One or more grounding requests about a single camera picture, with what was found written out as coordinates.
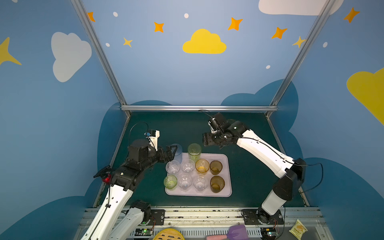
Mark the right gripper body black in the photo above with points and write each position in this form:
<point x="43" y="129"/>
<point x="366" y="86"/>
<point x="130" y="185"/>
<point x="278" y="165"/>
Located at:
<point x="208" y="139"/>

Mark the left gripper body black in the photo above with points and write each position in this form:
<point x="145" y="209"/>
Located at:
<point x="167" y="153"/>

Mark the clear faceted glass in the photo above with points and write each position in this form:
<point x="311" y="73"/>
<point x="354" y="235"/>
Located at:
<point x="185" y="181"/>
<point x="173" y="167"/>
<point x="188" y="166"/>
<point x="200" y="183"/>

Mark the tall blue textured cup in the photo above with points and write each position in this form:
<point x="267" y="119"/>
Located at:
<point x="178" y="152"/>

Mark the brown textured cup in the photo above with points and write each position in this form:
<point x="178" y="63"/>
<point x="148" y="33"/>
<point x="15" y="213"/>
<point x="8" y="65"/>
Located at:
<point x="217" y="184"/>
<point x="216" y="167"/>

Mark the small green cup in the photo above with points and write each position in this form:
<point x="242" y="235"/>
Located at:
<point x="170" y="182"/>

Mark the tall green cup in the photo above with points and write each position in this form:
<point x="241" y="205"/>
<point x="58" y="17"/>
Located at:
<point x="194" y="152"/>

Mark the yellow transparent cup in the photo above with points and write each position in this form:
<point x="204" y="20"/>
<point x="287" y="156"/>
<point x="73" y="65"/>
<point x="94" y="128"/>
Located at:
<point x="202" y="166"/>

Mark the clear faceted glass back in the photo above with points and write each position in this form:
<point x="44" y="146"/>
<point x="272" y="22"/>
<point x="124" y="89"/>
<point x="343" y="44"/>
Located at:
<point x="188" y="166"/>

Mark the pink plastic tray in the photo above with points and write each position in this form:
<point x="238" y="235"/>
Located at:
<point x="225" y="174"/>

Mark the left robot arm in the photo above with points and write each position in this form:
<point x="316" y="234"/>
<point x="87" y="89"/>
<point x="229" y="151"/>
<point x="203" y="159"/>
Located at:
<point x="104" y="226"/>

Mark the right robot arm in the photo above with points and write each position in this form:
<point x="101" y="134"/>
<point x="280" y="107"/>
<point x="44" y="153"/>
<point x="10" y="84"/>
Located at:
<point x="291" y="173"/>

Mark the yellow round lid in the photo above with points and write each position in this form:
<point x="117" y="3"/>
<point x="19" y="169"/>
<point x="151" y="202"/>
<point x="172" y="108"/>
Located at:
<point x="169" y="234"/>

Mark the purple toy shovel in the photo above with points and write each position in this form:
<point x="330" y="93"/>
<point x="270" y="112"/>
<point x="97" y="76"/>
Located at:
<point x="238" y="232"/>

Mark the yellow snack packet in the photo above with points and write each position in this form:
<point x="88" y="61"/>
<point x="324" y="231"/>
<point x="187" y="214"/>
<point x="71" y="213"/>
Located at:
<point x="298" y="230"/>

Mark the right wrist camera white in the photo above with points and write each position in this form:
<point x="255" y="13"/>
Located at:
<point x="213" y="125"/>

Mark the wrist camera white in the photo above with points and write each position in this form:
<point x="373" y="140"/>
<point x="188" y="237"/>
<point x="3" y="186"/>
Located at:
<point x="152" y="136"/>
<point x="213" y="125"/>

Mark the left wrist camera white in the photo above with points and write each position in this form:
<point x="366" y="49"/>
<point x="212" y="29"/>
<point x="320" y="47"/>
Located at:
<point x="152" y="136"/>

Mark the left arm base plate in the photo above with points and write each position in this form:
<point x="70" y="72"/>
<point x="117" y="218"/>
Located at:
<point x="157" y="217"/>

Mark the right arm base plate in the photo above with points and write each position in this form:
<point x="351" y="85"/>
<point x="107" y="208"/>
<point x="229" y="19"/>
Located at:
<point x="260" y="217"/>

